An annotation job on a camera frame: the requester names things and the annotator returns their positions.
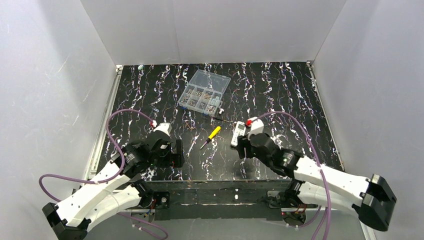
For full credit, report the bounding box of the small black screw bit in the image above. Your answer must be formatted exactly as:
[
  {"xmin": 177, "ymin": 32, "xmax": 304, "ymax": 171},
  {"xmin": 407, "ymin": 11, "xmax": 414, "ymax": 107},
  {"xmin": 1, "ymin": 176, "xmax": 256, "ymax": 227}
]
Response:
[{"xmin": 211, "ymin": 116, "xmax": 230, "ymax": 123}]

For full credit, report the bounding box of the clear plastic screw organizer box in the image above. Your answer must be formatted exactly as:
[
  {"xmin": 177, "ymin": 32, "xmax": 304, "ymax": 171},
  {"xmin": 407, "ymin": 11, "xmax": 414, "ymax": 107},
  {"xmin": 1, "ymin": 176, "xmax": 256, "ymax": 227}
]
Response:
[{"xmin": 178, "ymin": 69, "xmax": 231, "ymax": 116}]

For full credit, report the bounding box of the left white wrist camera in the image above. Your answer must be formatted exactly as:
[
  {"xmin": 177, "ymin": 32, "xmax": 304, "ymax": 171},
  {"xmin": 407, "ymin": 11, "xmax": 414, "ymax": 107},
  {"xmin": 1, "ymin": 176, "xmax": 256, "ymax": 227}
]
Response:
[{"xmin": 153, "ymin": 122, "xmax": 172, "ymax": 136}]

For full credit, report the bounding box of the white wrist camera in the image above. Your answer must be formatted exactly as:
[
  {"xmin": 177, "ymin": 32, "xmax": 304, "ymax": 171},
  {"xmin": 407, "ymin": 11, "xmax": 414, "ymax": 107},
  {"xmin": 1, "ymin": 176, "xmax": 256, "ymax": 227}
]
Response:
[
  {"xmin": 153, "ymin": 122, "xmax": 172, "ymax": 136},
  {"xmin": 245, "ymin": 117, "xmax": 264, "ymax": 138}
]

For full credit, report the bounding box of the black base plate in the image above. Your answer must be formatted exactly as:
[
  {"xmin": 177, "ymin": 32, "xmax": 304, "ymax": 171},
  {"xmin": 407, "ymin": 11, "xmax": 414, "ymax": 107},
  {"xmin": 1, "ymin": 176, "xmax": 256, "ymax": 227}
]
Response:
[{"xmin": 147, "ymin": 180, "xmax": 315, "ymax": 221}]

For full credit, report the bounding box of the silver wrench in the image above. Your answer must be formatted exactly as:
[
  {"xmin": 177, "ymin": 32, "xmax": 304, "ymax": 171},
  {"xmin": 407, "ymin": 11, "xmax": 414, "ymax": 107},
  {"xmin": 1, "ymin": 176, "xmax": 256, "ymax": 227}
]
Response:
[{"xmin": 186, "ymin": 140, "xmax": 196, "ymax": 157}]

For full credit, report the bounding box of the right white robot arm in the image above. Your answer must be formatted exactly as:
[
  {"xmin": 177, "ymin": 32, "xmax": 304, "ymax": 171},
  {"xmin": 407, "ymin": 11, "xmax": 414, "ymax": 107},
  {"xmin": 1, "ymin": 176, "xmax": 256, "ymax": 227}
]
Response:
[{"xmin": 236, "ymin": 133, "xmax": 397, "ymax": 232}]

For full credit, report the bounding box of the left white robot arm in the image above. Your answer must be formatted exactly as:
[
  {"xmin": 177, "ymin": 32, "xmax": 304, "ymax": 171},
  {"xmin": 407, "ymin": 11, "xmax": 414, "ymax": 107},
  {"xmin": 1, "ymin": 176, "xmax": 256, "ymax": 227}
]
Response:
[{"xmin": 42, "ymin": 128, "xmax": 185, "ymax": 240}]

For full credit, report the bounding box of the purple cable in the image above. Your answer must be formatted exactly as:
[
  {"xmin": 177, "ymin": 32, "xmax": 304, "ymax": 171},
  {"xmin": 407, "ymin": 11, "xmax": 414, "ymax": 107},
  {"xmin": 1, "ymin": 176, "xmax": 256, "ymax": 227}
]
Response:
[
  {"xmin": 256, "ymin": 111, "xmax": 332, "ymax": 240},
  {"xmin": 38, "ymin": 108, "xmax": 169, "ymax": 240}
]

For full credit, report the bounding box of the yellow handled screwdriver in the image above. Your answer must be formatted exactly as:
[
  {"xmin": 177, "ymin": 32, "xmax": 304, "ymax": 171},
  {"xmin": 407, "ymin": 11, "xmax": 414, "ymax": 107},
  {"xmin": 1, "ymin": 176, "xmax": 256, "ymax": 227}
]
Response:
[{"xmin": 200, "ymin": 126, "xmax": 221, "ymax": 149}]

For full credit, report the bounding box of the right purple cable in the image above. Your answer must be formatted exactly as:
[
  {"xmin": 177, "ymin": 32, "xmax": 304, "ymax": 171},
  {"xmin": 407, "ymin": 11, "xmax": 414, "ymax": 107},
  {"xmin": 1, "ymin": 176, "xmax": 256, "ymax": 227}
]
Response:
[{"xmin": 256, "ymin": 111, "xmax": 332, "ymax": 240}]

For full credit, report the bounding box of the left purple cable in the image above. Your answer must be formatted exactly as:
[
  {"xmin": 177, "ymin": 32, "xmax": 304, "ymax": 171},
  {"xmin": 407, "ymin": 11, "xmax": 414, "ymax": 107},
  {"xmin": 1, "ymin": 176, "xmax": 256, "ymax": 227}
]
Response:
[{"xmin": 38, "ymin": 108, "xmax": 169, "ymax": 240}]

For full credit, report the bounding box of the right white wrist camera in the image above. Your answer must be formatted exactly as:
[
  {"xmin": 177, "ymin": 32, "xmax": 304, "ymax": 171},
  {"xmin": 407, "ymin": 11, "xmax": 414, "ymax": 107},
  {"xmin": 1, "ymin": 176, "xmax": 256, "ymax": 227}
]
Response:
[{"xmin": 245, "ymin": 117, "xmax": 264, "ymax": 138}]

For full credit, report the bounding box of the aluminium rail frame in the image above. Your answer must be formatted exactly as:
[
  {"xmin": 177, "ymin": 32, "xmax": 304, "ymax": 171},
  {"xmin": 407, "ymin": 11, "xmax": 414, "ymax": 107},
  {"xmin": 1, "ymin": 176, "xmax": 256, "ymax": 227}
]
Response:
[{"xmin": 67, "ymin": 64, "xmax": 377, "ymax": 240}]

